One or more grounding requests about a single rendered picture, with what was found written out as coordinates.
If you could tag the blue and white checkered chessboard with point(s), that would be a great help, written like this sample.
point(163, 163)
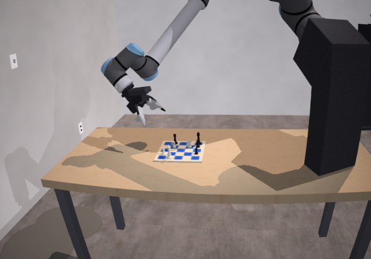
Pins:
point(181, 153)

